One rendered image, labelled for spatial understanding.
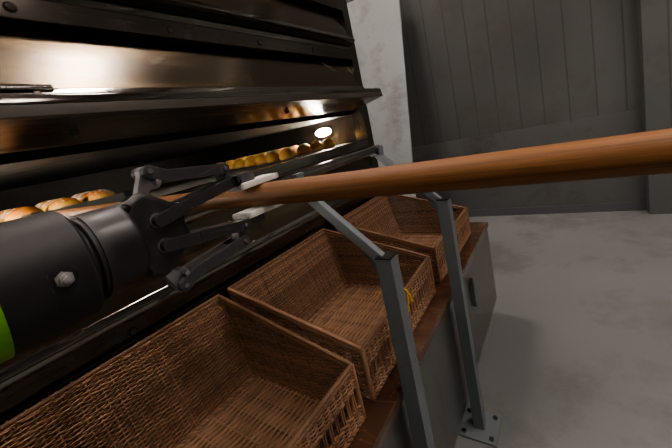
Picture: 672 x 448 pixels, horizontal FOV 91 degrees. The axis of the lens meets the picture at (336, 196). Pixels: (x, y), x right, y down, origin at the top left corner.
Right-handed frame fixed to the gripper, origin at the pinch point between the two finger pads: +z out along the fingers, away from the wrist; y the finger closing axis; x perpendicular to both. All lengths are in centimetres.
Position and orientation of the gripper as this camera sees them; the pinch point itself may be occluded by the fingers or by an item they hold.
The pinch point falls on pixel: (256, 195)
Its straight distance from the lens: 44.9
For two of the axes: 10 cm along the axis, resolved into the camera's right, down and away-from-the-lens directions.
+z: 5.2, -2.7, 8.1
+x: 8.3, -0.7, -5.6
